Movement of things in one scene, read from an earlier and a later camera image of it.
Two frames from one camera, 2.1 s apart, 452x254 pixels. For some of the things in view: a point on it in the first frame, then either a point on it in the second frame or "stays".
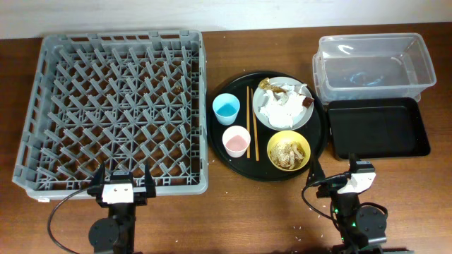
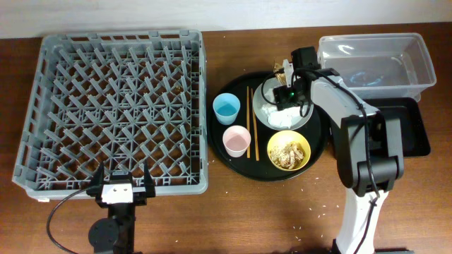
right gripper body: (330, 188) → (288, 96)
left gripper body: (115, 205) stays
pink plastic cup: (236, 140) stays
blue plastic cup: (226, 106) stays
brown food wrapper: (264, 84) → (276, 66)
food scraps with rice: (288, 154) stays
